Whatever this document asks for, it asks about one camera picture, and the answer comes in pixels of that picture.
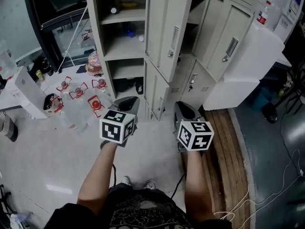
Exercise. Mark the black framed glass window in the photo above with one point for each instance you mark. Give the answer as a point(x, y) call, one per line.
point(38, 13)

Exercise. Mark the bunch of keys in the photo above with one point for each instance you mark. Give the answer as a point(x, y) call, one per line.
point(190, 88)

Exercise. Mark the person's black printed T-shirt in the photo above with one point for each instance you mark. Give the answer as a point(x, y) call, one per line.
point(143, 216)

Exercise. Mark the black bottle white cap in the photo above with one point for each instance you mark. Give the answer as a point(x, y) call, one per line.
point(114, 10)

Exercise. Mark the clear bottle white cap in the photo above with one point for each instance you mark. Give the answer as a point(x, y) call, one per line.
point(141, 38)

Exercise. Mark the white crumpled bag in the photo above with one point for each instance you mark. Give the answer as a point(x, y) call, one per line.
point(20, 221)

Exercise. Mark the white water dispenser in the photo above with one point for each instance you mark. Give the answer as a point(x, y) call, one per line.
point(28, 89)

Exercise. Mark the black folding stand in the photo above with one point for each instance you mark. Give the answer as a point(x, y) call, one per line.
point(3, 199)

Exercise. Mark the water bottle red label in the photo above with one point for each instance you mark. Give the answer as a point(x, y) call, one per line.
point(262, 18)

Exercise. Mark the black tumbler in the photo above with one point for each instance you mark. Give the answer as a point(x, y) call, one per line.
point(48, 68)

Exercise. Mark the dark blue cloth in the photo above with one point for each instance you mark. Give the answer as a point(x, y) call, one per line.
point(81, 69)

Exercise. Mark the wooden slat platform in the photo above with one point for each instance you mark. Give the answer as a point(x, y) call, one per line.
point(226, 151)

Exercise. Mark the large water jug pink label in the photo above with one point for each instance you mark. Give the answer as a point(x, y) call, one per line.
point(7, 65)

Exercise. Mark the person's black trousers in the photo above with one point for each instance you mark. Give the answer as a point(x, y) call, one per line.
point(124, 190)

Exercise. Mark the person's white shoe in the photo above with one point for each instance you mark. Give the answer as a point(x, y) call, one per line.
point(125, 180)
point(150, 184)

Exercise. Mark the person's left white shoe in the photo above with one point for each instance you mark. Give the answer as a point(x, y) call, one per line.
point(125, 180)

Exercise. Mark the teal bin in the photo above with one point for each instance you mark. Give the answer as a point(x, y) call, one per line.
point(261, 100)

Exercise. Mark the blue round item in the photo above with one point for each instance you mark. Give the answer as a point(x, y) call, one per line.
point(130, 33)

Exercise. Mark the yellow packet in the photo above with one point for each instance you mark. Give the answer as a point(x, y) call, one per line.
point(128, 4)

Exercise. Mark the grey woven basket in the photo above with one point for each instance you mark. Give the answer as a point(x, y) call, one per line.
point(8, 128)

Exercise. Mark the black bag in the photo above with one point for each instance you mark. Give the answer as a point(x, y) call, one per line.
point(139, 88)

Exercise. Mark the person's right white shoe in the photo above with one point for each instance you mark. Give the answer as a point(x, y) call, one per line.
point(150, 184)

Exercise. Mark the person's left forearm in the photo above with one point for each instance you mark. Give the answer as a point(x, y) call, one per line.
point(97, 180)

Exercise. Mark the pink star-patterned helmet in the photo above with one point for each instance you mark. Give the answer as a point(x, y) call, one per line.
point(94, 61)

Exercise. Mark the person's right forearm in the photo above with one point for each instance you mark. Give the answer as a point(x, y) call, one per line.
point(197, 185)

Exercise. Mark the clear jug bright red cap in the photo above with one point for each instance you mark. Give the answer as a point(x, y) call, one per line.
point(95, 104)

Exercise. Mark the white foam box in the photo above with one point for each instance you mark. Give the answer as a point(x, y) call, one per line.
point(233, 94)
point(257, 51)

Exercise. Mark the small cream fan heater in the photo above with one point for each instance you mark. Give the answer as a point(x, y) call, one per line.
point(48, 104)

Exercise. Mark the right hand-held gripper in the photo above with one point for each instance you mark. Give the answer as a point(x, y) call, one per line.
point(200, 142)

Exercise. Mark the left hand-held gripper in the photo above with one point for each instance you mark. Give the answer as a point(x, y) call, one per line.
point(110, 131)

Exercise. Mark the yellow-green drink can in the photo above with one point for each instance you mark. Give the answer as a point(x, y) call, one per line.
point(40, 75)

